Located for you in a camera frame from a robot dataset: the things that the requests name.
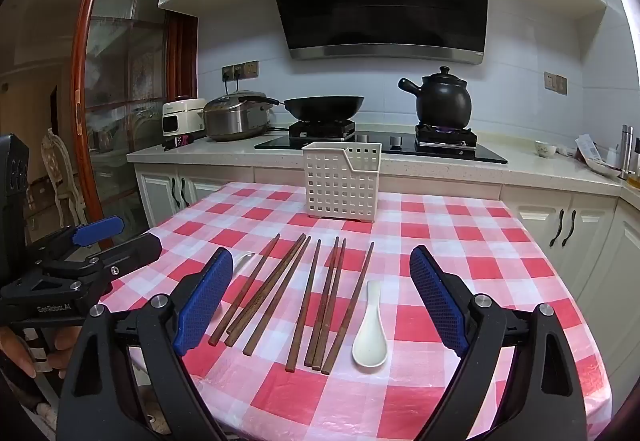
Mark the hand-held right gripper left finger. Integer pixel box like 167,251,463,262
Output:
55,247,235,441

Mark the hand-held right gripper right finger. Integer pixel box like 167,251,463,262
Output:
409,245,587,441

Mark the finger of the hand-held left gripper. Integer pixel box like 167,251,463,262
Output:
25,216,126,268
15,233,163,304

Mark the row of wooden chopsticks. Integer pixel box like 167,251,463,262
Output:
208,233,376,376

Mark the white perforated plastic basket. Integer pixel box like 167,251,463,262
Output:
301,141,382,223

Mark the person's left hand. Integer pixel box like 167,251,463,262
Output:
0,325,83,379

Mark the red white checked tablecloth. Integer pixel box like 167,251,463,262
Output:
97,181,613,441

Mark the ornate white chair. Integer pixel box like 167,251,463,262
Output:
41,128,88,227

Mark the white lower cabinet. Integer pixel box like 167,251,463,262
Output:
135,163,256,227
500,183,640,372

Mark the small white kitchen appliance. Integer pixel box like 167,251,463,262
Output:
161,98,207,138

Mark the black glass gas cooktop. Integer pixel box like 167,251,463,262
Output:
254,121,508,165

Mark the silver rice cooker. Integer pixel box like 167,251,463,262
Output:
202,91,276,142

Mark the black clay pot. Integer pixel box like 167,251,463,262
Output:
398,66,472,129

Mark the white bowl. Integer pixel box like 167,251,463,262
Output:
585,156,623,179

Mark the white paper packet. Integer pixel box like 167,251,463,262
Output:
575,133,603,162

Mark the black wok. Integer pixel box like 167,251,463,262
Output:
250,95,365,122

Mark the steel bottle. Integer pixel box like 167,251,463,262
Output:
620,124,635,179

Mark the wall socket panel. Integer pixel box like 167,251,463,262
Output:
222,61,259,82

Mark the wall switch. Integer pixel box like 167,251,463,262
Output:
544,71,568,96

